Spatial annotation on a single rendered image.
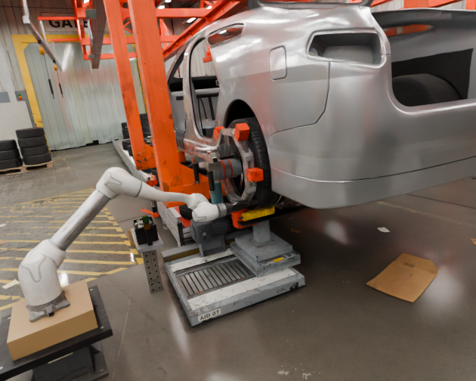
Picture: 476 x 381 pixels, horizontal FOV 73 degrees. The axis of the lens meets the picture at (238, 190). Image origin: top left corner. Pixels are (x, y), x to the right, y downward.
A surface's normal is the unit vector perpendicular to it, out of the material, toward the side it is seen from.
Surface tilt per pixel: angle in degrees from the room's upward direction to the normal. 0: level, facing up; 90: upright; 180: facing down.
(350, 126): 91
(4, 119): 90
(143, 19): 90
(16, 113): 90
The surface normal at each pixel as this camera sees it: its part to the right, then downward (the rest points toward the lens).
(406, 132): 0.24, 0.35
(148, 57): 0.40, 0.22
